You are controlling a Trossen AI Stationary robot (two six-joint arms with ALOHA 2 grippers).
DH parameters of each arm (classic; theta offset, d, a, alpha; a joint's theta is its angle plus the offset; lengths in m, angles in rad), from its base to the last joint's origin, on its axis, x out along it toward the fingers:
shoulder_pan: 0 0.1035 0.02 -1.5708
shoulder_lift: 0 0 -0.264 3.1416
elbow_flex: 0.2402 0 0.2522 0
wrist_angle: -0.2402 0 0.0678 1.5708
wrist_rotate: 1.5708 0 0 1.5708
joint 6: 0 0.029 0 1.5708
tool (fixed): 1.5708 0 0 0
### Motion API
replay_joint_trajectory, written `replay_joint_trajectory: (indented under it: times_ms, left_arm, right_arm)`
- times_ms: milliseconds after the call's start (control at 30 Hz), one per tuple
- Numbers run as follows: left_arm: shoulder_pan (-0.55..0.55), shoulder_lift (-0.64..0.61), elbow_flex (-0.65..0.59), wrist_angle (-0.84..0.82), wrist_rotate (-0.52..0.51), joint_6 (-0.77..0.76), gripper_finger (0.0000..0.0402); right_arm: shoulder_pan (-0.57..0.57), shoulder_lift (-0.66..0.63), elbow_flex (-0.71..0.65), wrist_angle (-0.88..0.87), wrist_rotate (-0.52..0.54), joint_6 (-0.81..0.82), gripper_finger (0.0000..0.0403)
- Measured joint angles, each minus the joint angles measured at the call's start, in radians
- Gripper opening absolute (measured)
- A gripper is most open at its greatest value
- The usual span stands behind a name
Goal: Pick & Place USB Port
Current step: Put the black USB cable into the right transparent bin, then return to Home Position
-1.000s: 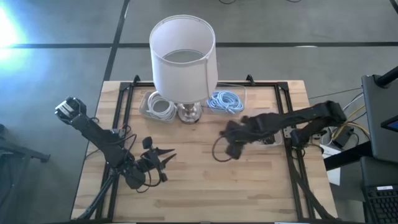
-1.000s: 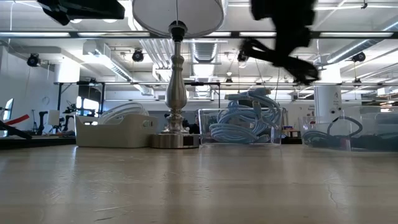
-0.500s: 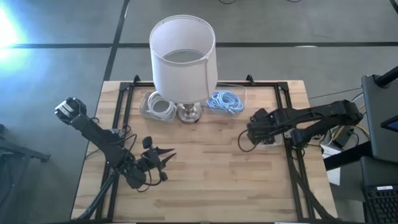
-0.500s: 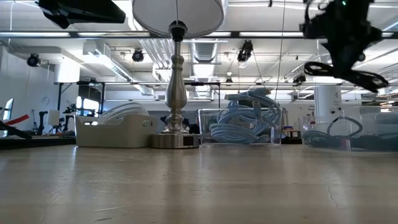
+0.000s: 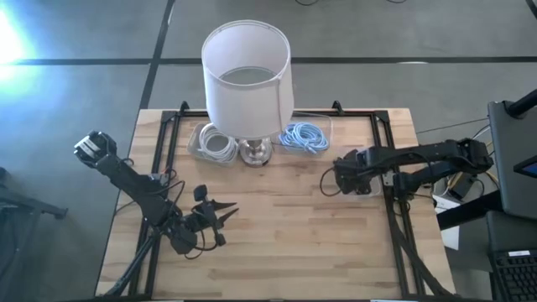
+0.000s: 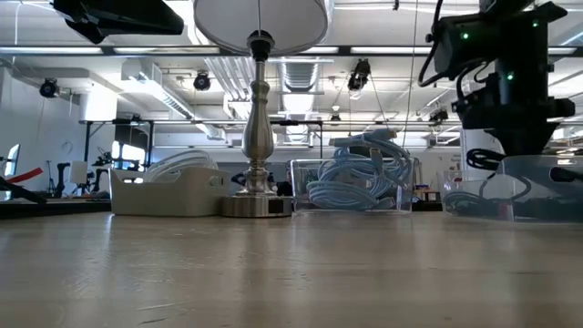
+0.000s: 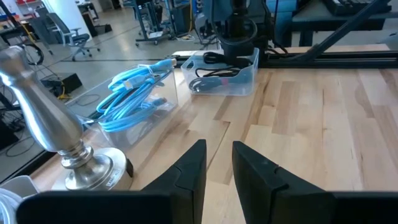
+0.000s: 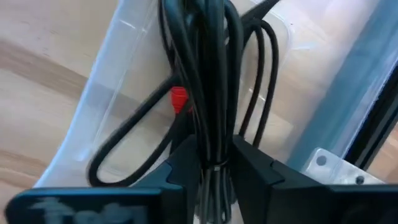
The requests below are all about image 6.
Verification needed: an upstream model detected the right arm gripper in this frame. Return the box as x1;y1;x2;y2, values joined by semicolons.
452;58;578;157

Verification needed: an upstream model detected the thin black USB cable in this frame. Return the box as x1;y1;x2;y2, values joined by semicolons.
465;148;533;201

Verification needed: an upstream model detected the black cable with red band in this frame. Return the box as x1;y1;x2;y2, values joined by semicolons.
444;189;516;220

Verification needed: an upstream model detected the light blue cable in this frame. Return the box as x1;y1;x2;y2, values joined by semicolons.
318;149;414;195
330;128;411;183
305;179;388;211

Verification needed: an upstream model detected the white cable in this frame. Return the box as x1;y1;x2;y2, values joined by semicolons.
144;149;220;177
148;159;215;183

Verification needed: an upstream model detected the clear plastic container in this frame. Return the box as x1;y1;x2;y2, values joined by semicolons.
290;157;421;215
436;154;583;224

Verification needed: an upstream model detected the person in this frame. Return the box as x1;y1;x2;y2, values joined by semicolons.
275;166;295;198

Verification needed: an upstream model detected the white shade silver table lamp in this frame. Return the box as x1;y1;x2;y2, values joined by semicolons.
193;0;330;219

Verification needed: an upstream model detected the frosted white plastic container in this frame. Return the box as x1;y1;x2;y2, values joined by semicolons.
108;166;232;218

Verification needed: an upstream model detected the black overhead crossbar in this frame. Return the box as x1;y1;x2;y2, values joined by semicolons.
0;44;583;57

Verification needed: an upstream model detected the white background box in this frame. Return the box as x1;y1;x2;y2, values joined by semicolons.
68;159;89;186

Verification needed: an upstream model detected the red bar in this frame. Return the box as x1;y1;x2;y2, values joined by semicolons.
6;167;46;185

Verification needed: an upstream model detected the ribbed silver air duct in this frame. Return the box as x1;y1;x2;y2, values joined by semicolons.
277;61;322;92

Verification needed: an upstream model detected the black background rack frame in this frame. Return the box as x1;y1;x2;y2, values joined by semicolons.
81;118;325;160

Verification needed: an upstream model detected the black aluminium table frame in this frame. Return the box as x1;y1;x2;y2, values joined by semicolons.
0;198;444;219

